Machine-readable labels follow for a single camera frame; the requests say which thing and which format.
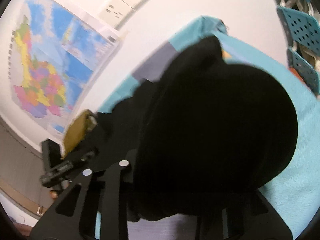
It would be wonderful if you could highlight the colourful wall map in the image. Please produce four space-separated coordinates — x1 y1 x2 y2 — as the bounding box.
8 0 119 138

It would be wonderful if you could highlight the black garment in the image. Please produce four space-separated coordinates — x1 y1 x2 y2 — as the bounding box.
77 36 298 221

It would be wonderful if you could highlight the mustard yellow garment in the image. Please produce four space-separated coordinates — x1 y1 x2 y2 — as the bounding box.
62 109 97 159

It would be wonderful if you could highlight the person's left hand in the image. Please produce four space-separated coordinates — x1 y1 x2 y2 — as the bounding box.
49 190 59 200

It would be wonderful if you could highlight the grey wooden door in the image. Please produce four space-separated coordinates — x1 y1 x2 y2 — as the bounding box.
1 120 53 218

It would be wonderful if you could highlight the teal perforated storage rack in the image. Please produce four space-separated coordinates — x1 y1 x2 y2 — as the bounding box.
276 0 319 96

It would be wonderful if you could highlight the teal grey bed sheet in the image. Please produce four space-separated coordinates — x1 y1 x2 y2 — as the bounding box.
98 16 319 239

